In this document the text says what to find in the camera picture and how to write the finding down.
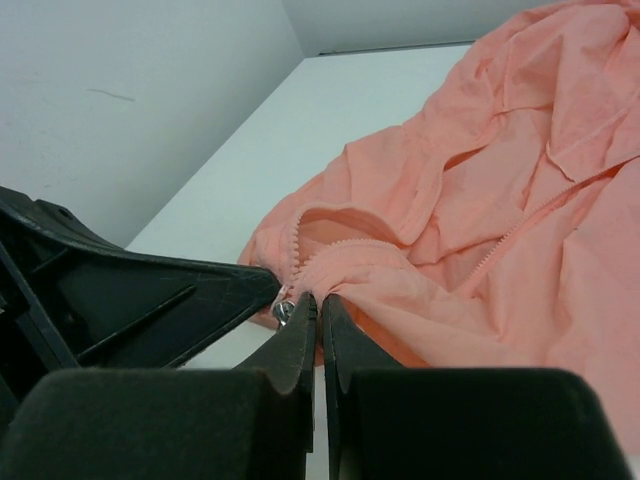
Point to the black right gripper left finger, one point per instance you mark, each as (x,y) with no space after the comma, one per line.
(253,421)

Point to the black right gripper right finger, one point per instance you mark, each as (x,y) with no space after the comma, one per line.
(387,421)

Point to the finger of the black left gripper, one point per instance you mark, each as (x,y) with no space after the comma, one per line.
(71,299)

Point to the silver zipper pull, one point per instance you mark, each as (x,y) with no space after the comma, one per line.
(282,311)

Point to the pink hooded zip jacket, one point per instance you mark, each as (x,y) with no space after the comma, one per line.
(499,226)

